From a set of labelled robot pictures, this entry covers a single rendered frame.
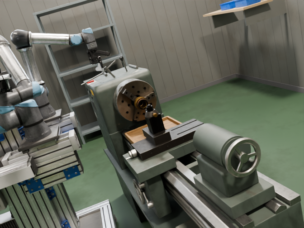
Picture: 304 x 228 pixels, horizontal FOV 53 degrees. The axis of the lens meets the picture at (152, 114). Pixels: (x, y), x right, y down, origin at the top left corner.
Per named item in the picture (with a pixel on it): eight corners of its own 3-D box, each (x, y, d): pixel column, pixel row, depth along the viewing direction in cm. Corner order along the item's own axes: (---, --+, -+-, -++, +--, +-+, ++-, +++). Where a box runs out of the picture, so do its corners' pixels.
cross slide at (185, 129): (133, 150, 183) (130, 144, 182) (195, 124, 194) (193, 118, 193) (142, 161, 166) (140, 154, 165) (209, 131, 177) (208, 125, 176)
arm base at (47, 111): (35, 122, 220) (29, 110, 218) (37, 117, 235) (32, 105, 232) (55, 115, 223) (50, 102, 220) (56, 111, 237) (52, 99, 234)
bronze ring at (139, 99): (131, 98, 221) (135, 100, 213) (143, 94, 223) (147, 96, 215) (135, 110, 224) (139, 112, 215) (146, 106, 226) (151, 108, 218)
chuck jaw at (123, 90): (130, 101, 230) (118, 91, 225) (135, 95, 230) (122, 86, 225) (135, 103, 220) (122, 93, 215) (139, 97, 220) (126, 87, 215)
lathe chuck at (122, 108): (116, 122, 236) (111, 82, 228) (154, 115, 245) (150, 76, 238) (119, 125, 227) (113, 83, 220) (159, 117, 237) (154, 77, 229)
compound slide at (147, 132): (144, 136, 188) (141, 128, 187) (159, 130, 191) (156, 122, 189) (155, 145, 169) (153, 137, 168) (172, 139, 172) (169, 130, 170)
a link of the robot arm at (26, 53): (33, 104, 230) (7, 31, 215) (35, 101, 244) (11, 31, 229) (49, 100, 232) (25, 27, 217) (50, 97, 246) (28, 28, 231)
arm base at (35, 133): (24, 144, 174) (17, 129, 171) (28, 137, 188) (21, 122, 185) (50, 135, 176) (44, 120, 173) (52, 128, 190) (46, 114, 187)
